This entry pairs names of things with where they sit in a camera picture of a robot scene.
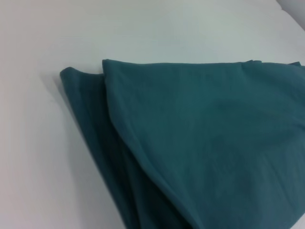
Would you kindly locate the teal blue t-shirt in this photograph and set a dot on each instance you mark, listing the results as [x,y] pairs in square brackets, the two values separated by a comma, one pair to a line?
[190,143]

